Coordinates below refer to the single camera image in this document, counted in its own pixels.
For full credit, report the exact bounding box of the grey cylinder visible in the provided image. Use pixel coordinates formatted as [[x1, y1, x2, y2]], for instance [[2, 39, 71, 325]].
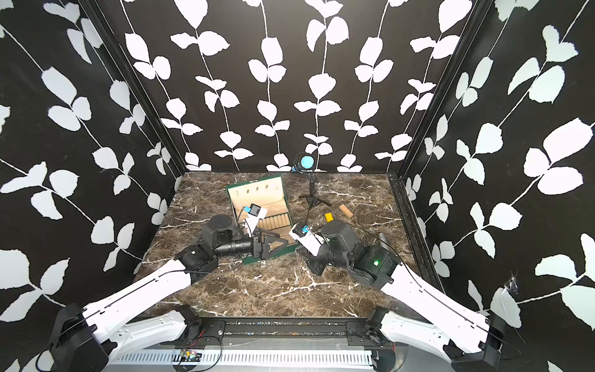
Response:
[[377, 232, 391, 250]]

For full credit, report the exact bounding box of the small circuit board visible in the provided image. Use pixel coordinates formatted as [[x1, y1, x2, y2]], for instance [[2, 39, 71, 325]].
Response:
[[178, 350, 201, 364]]

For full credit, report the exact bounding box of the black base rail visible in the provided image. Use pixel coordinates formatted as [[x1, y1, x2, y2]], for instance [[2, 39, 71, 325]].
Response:
[[176, 318, 473, 347]]

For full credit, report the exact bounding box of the white slotted cable duct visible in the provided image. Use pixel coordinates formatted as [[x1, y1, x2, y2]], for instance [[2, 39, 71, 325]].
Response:
[[112, 350, 373, 369]]

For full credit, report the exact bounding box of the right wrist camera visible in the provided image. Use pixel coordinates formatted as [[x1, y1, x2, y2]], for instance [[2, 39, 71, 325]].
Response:
[[289, 222, 325, 257]]

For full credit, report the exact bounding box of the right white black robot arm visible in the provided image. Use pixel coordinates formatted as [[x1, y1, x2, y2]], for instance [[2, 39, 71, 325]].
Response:
[[290, 220, 505, 371]]

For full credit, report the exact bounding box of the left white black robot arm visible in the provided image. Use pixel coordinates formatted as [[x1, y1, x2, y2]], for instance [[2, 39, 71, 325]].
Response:
[[47, 215, 288, 371]]

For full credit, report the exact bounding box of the blue microphone on tripod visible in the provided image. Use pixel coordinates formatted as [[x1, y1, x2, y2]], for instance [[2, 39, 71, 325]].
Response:
[[291, 152, 333, 223]]

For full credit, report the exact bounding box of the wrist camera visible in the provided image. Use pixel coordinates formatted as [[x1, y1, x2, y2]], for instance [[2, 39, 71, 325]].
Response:
[[289, 222, 325, 257], [243, 204, 268, 237]]

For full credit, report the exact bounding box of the wooden block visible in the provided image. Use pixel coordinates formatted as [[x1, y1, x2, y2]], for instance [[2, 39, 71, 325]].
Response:
[[339, 204, 354, 219]]

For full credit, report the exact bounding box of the green jewelry box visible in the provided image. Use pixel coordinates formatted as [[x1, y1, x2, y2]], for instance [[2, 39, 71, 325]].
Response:
[[226, 175, 297, 264]]

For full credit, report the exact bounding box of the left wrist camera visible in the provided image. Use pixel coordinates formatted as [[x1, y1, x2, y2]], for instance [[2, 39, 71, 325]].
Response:
[[243, 204, 268, 237]]

